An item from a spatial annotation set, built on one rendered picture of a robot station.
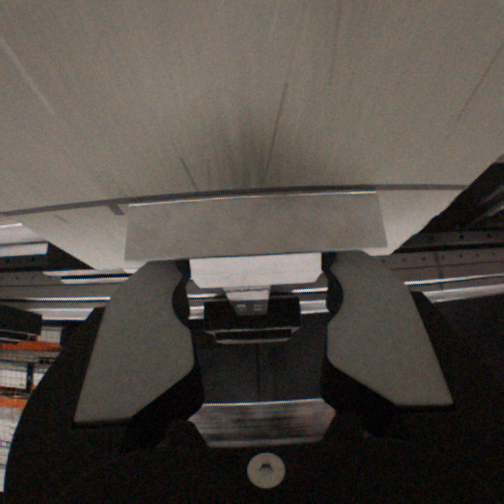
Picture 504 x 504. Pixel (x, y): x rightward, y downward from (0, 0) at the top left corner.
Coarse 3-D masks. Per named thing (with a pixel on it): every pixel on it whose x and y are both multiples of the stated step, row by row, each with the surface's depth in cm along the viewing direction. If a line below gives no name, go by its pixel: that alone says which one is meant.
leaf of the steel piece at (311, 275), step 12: (192, 276) 19; (204, 276) 19; (216, 276) 19; (228, 276) 19; (240, 276) 19; (252, 276) 20; (264, 276) 20; (276, 276) 20; (288, 276) 20; (300, 276) 20; (312, 276) 20
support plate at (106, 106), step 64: (0, 0) 3; (64, 0) 4; (128, 0) 4; (192, 0) 4; (256, 0) 4; (320, 0) 4; (384, 0) 4; (448, 0) 4; (0, 64) 4; (64, 64) 5; (128, 64) 5; (192, 64) 5; (256, 64) 5; (320, 64) 5; (384, 64) 5; (448, 64) 5; (0, 128) 6; (64, 128) 6; (128, 128) 7; (192, 128) 7; (256, 128) 7; (320, 128) 7; (384, 128) 7; (448, 128) 7; (0, 192) 9; (64, 192) 9; (128, 192) 9; (384, 192) 10; (448, 192) 10
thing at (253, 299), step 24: (240, 288) 22; (264, 288) 22; (216, 312) 36; (240, 312) 33; (264, 312) 34; (288, 312) 36; (216, 336) 36; (240, 336) 36; (264, 336) 36; (288, 336) 36
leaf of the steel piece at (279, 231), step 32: (256, 192) 10; (288, 192) 10; (320, 192) 10; (352, 192) 10; (128, 224) 10; (160, 224) 10; (192, 224) 10; (224, 224) 10; (256, 224) 10; (288, 224) 10; (320, 224) 9; (352, 224) 9; (128, 256) 9; (160, 256) 9; (192, 256) 9; (224, 256) 9; (256, 256) 16; (288, 256) 16; (320, 256) 16
